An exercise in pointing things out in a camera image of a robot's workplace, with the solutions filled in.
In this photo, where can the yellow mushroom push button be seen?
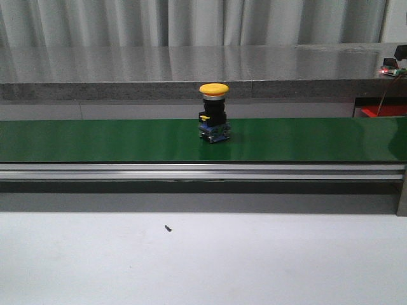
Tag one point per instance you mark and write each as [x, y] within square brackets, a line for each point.
[213, 124]

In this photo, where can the grey stone counter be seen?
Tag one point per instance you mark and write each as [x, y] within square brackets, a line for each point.
[152, 73]

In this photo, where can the green conveyor belt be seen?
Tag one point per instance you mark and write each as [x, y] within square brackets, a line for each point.
[166, 140]

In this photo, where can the red plastic tray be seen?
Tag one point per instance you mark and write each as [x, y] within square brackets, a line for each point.
[390, 111]

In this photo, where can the small green circuit board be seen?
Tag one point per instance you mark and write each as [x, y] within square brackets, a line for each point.
[391, 71]

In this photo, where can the small black sensor module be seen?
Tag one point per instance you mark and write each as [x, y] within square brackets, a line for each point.
[390, 63]

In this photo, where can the white curtain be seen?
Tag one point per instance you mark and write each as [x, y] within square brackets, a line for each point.
[189, 23]

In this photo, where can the aluminium conveyor frame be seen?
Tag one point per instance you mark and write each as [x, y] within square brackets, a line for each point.
[252, 188]

